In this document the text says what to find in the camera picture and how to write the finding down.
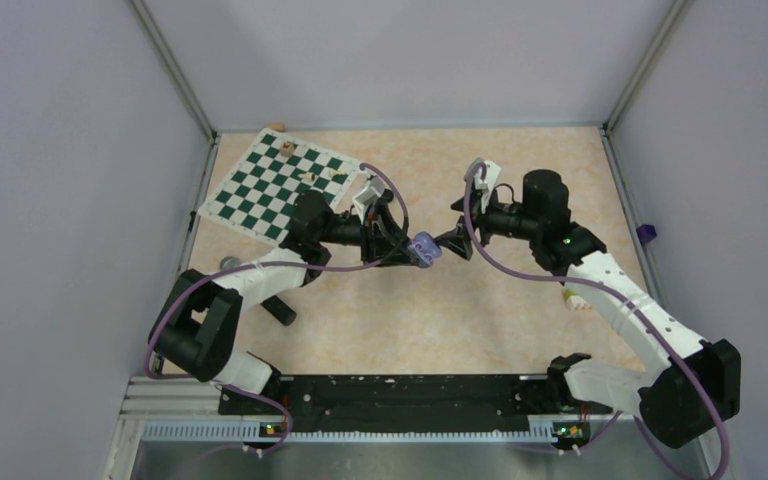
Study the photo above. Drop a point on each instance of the wooden chess piece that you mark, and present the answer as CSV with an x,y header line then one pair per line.
x,y
287,149

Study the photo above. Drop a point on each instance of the green white chessboard mat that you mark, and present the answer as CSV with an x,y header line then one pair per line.
x,y
256,196

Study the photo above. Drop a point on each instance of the grey purple charging case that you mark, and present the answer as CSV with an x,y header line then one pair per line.
x,y
424,249

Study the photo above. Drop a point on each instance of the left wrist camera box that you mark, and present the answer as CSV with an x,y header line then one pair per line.
x,y
372,190

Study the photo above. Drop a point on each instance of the black cuboid bar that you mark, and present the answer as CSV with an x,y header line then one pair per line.
x,y
280,310

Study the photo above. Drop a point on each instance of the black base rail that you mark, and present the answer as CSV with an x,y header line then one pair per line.
x,y
461,403

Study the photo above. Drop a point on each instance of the purple object at edge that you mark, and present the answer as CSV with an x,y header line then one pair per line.
x,y
646,233

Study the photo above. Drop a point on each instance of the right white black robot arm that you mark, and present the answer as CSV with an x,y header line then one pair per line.
x,y
688,386

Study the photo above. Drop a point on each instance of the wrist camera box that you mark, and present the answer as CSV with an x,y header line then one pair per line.
x,y
482,178
372,190

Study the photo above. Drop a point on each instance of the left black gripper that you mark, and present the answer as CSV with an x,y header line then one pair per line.
x,y
382,242

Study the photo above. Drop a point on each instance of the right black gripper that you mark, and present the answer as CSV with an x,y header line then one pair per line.
x,y
458,239

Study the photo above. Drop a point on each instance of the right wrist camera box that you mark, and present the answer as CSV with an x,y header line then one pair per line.
x,y
482,178

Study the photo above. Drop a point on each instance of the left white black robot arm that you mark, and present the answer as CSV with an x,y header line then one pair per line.
x,y
196,329

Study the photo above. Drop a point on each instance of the white perforated cable duct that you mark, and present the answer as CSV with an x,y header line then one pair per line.
x,y
241,431

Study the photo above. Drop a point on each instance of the green white toy brick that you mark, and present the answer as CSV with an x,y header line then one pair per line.
x,y
574,302

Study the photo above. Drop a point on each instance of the small grey round object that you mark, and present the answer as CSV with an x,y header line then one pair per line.
x,y
229,262

